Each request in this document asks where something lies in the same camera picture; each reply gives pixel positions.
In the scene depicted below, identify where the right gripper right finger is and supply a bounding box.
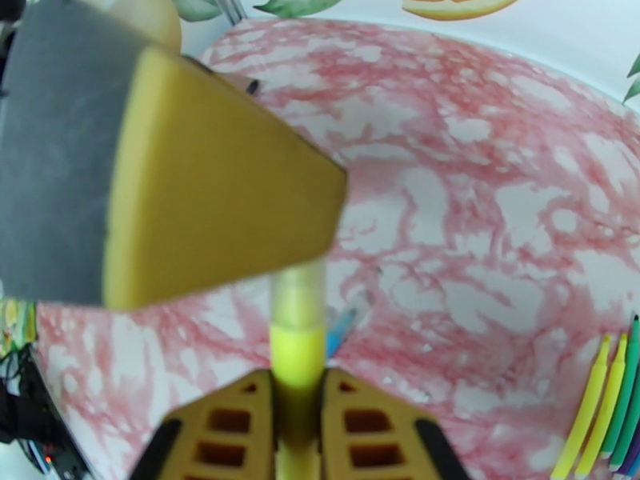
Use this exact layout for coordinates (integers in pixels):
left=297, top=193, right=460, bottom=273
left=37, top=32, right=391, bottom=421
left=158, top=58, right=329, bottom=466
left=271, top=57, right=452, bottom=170
left=319, top=368, right=474, bottom=480

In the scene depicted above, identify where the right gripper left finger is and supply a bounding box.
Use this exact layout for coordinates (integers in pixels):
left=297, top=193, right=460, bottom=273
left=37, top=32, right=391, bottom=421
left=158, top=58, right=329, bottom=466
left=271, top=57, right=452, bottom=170
left=129, top=368, right=278, bottom=480

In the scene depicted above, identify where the yellow marker pen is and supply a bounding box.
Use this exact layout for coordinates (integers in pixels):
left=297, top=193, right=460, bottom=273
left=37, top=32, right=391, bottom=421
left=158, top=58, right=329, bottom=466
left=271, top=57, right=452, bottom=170
left=550, top=334, right=614, bottom=480
left=269, top=258, right=329, bottom=480
left=574, top=333, right=630, bottom=478

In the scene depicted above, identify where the blue marker pen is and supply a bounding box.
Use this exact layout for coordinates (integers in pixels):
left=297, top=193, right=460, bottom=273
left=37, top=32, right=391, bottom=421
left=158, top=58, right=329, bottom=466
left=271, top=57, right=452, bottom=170
left=326, top=288, right=374, bottom=360

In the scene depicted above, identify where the purple marker pen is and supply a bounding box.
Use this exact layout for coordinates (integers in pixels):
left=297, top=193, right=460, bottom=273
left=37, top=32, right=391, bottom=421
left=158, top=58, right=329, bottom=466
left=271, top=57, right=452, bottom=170
left=619, top=443, right=640, bottom=474

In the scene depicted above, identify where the green yellow candy bag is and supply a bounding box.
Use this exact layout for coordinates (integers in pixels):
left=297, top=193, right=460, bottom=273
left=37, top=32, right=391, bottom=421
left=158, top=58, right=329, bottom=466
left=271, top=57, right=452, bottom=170
left=0, top=301, right=37, bottom=345

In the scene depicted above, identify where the aluminium frame post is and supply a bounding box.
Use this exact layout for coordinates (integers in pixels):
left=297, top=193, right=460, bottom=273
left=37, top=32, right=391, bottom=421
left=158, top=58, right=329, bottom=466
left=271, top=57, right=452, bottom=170
left=212, top=0, right=249, bottom=22

